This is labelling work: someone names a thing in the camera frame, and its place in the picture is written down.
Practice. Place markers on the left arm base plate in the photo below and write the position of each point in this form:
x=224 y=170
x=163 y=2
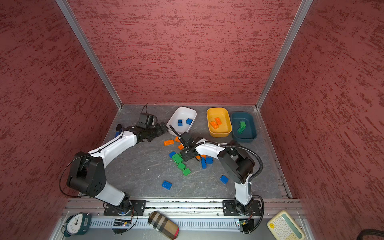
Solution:
x=126 y=208

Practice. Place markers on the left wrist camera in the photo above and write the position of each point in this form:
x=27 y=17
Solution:
x=147 y=121

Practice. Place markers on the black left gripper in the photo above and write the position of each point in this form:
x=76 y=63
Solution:
x=159 y=131

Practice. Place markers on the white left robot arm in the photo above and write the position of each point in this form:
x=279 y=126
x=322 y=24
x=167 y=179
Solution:
x=87 y=172

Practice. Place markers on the teal plastic bin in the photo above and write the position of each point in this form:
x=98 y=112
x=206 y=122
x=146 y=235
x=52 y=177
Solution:
x=244 y=130

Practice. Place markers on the yellow calculator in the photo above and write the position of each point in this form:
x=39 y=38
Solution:
x=283 y=227

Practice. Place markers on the green analog clock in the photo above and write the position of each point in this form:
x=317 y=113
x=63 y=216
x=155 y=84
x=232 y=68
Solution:
x=78 y=224

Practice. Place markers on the aluminium rail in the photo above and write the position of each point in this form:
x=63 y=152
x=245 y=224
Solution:
x=188 y=214

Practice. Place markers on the orange lego stack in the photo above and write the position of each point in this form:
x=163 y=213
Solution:
x=200 y=157

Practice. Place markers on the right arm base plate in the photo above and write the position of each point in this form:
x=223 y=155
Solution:
x=235 y=208

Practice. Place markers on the blue lego long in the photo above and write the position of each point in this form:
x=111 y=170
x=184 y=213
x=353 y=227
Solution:
x=204 y=164

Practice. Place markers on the large blue stapler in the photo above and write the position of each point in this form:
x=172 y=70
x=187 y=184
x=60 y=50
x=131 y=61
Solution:
x=119 y=129

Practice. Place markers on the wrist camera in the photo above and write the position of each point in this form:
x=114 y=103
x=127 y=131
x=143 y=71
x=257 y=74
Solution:
x=186 y=139
x=147 y=121

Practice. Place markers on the aluminium corner post right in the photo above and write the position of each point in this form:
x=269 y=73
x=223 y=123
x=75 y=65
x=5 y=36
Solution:
x=290 y=37

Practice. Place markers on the black cable corner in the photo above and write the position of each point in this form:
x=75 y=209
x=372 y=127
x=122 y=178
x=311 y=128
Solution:
x=370 y=232

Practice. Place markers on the aluminium corner post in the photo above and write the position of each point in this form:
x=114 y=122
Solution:
x=290 y=37
x=79 y=33

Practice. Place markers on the white plastic bin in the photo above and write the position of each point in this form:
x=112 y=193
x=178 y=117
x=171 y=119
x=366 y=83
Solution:
x=182 y=120

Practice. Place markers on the blue lego cluster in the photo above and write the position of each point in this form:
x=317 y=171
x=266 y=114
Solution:
x=209 y=160
x=172 y=154

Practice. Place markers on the green lego lowest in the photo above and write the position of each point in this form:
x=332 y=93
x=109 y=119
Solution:
x=186 y=172

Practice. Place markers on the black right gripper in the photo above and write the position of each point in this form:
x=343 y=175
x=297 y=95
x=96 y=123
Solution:
x=186 y=157

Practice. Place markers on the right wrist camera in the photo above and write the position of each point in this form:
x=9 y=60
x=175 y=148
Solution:
x=186 y=139

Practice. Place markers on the plaid glasses case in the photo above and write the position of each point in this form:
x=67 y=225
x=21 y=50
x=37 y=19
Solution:
x=163 y=225

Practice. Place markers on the aluminium corner post left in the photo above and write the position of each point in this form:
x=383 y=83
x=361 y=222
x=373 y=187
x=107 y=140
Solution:
x=79 y=33

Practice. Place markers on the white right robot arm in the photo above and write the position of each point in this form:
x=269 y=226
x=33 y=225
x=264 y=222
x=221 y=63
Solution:
x=240 y=163

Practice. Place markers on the yellow plastic bin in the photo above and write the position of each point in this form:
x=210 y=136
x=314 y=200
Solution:
x=225 y=128

